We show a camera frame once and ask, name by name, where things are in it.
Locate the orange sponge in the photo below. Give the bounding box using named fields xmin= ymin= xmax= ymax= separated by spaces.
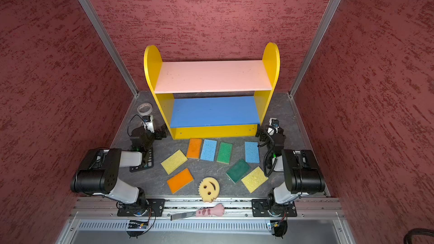
xmin=186 ymin=138 xmax=202 ymax=159
xmin=167 ymin=168 xmax=194 ymax=194

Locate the light green sponge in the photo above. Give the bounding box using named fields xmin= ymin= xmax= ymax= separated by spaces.
xmin=217 ymin=142 xmax=233 ymax=164

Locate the orange sponge front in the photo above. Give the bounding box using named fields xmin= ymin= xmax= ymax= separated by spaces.
xmin=167 ymin=168 xmax=194 ymax=194

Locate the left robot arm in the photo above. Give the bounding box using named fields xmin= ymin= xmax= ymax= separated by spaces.
xmin=70 ymin=124 xmax=168 ymax=216

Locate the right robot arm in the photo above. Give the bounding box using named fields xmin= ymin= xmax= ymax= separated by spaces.
xmin=256 ymin=124 xmax=326 ymax=216

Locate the yellow shelf with coloured boards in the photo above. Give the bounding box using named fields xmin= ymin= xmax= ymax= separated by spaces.
xmin=144 ymin=42 xmax=280 ymax=140

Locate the black calculator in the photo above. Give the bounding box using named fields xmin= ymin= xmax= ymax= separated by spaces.
xmin=129 ymin=148 xmax=154 ymax=173

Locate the blue sponge right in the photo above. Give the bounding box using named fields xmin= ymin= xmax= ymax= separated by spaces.
xmin=245 ymin=141 xmax=260 ymax=164

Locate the blue sponge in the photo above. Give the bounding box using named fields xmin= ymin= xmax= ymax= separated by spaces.
xmin=200 ymin=139 xmax=217 ymax=162
xmin=245 ymin=141 xmax=260 ymax=164

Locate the clear tape roll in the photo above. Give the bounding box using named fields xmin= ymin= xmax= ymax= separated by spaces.
xmin=137 ymin=102 xmax=153 ymax=116

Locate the yellow sponge left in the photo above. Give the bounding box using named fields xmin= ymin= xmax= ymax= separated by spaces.
xmin=161 ymin=150 xmax=188 ymax=175

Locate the yellow sponge right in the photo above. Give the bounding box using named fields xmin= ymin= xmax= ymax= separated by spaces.
xmin=241 ymin=166 xmax=269 ymax=193

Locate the dark green sponge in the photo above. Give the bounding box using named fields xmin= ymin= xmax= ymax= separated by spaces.
xmin=226 ymin=159 xmax=250 ymax=184

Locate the blue sponge left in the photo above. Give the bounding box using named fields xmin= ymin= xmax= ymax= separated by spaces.
xmin=200 ymin=139 xmax=217 ymax=162

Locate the yellow smiley face sponge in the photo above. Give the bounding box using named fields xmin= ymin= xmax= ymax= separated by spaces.
xmin=198 ymin=177 xmax=220 ymax=203

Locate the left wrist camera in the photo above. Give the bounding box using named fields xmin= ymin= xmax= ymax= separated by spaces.
xmin=141 ymin=115 xmax=155 ymax=133

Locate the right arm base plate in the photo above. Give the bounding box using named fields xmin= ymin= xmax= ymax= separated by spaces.
xmin=251 ymin=199 xmax=297 ymax=218

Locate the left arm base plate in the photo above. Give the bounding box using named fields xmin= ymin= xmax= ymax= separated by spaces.
xmin=117 ymin=198 xmax=166 ymax=218

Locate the pink handled scraper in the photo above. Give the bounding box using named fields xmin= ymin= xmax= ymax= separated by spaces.
xmin=171 ymin=203 xmax=225 ymax=221

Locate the black cable corner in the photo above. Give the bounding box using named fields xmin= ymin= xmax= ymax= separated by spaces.
xmin=403 ymin=228 xmax=434 ymax=244

